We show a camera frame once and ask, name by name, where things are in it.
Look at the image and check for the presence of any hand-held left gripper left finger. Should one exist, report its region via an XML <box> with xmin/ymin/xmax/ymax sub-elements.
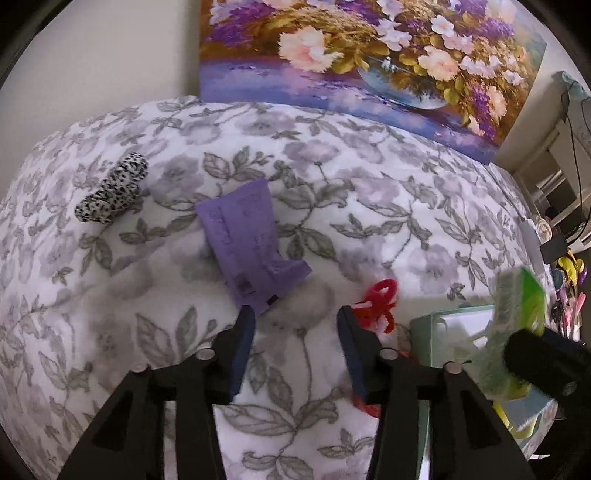
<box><xmin>58</xmin><ymin>305</ymin><xmax>257</xmax><ymax>480</ymax></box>

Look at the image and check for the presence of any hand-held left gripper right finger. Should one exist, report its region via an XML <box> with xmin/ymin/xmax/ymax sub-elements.
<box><xmin>336</xmin><ymin>305</ymin><xmax>532</xmax><ymax>480</ymax></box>

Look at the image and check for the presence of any green tissue packet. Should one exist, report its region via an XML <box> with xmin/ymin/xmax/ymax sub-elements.
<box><xmin>473</xmin><ymin>267</ymin><xmax>550</xmax><ymax>401</ymax></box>

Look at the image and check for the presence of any white box with teal rim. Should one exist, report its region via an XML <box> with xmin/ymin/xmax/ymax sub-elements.
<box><xmin>410</xmin><ymin>305</ymin><xmax>561</xmax><ymax>432</ymax></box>

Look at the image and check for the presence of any purple cloth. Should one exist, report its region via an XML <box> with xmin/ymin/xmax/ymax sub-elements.
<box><xmin>194</xmin><ymin>180</ymin><xmax>311</xmax><ymax>317</ymax></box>

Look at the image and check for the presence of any red pipe cleaner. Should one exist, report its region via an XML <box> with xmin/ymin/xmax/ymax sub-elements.
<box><xmin>352</xmin><ymin>278</ymin><xmax>399</xmax><ymax>333</ymax></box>

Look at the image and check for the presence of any yellow-green felt sheet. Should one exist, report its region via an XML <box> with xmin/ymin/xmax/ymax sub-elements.
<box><xmin>492</xmin><ymin>399</ymin><xmax>546</xmax><ymax>439</ymax></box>

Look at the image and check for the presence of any colourful stationery pile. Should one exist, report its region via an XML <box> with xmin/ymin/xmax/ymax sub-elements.
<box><xmin>551</xmin><ymin>256</ymin><xmax>591</xmax><ymax>340</ymax></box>

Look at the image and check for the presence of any small black device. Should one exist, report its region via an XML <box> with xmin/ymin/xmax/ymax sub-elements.
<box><xmin>540</xmin><ymin>233</ymin><xmax>566</xmax><ymax>264</ymax></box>

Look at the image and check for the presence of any grey floral blanket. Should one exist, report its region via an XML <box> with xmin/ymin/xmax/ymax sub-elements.
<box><xmin>0</xmin><ymin>95</ymin><xmax>555</xmax><ymax>480</ymax></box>

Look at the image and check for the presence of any black white spotted cloth roll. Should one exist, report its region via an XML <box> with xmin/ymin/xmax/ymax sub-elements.
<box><xmin>75</xmin><ymin>152</ymin><xmax>149</xmax><ymax>225</ymax></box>

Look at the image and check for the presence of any white desk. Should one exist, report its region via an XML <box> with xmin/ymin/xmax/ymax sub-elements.
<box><xmin>512</xmin><ymin>69</ymin><xmax>591</xmax><ymax>241</ymax></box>

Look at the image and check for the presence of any floral painting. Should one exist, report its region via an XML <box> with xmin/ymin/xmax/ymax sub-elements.
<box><xmin>198</xmin><ymin>0</ymin><xmax>548</xmax><ymax>164</ymax></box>

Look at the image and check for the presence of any red ring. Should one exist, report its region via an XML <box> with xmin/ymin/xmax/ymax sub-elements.
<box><xmin>352</xmin><ymin>394</ymin><xmax>382</xmax><ymax>418</ymax></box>

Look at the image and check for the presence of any black cable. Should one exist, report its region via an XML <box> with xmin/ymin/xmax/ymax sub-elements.
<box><xmin>561</xmin><ymin>76</ymin><xmax>591</xmax><ymax>232</ymax></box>

